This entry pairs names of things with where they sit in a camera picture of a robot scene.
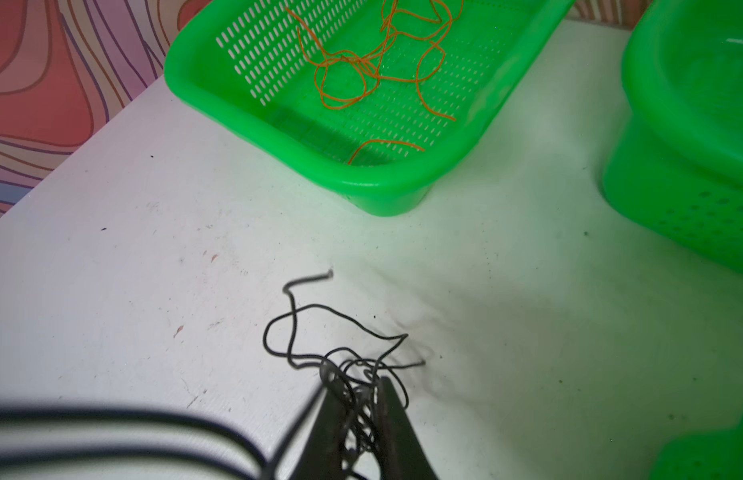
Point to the front green basket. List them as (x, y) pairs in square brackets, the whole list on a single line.
[(711, 455)]

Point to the green basket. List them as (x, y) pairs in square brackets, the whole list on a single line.
[(677, 168), (711, 455), (374, 101)]

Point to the left green basket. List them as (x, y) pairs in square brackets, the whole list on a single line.
[(374, 101)]

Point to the rear right green basket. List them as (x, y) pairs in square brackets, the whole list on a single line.
[(677, 168)]

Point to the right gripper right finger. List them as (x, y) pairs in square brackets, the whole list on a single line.
[(400, 453)]

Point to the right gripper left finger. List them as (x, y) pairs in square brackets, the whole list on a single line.
[(321, 457)]

